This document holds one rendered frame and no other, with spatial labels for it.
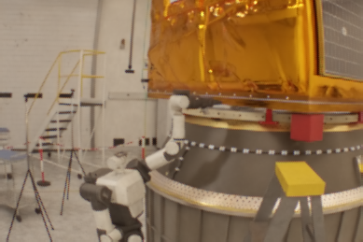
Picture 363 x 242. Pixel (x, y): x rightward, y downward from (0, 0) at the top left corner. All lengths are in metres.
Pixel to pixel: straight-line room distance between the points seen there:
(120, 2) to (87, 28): 1.39
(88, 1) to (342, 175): 8.85
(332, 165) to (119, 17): 8.85
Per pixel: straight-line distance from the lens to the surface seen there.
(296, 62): 1.67
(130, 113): 10.17
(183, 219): 2.18
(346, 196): 2.11
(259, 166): 1.98
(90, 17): 9.81
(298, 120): 1.76
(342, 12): 1.96
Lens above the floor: 1.83
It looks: 2 degrees down
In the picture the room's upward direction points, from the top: 2 degrees clockwise
